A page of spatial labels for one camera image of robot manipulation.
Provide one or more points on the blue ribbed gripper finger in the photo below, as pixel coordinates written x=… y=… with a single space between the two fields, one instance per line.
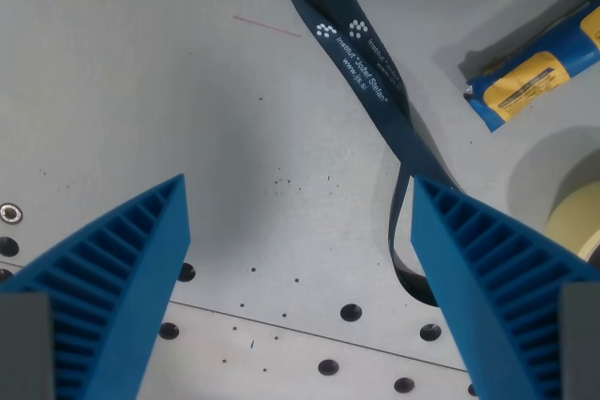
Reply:
x=117 y=287
x=473 y=273

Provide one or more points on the cream masking tape roll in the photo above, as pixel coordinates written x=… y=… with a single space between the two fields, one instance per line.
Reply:
x=575 y=217

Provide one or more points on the blue and yellow packet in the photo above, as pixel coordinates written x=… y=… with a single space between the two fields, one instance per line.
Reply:
x=529 y=77

